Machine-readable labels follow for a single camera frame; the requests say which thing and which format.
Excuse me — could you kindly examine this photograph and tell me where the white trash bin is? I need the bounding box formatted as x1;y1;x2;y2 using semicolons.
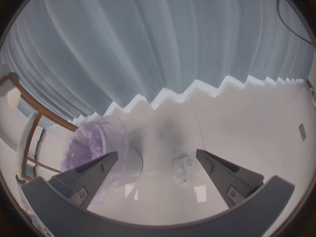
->
99;125;144;185

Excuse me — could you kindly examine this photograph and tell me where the white cushioned wooden chair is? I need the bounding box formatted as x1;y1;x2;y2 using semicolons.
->
0;64;80;183

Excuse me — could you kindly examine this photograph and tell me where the black cable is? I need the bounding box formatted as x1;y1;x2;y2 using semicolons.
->
276;0;314;45

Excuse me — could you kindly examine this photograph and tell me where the purple plastic bag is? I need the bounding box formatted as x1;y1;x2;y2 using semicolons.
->
60;116;129;205

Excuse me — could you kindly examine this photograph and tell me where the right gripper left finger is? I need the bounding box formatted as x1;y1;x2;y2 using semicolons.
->
49;151;119;210

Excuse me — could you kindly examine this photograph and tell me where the pale blue curtain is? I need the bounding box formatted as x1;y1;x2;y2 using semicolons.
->
0;0;313;133

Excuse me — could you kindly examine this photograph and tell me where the white paper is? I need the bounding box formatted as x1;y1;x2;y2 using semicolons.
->
172;156;197;188

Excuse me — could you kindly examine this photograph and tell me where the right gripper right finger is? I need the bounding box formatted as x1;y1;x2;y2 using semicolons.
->
196;149;264;209

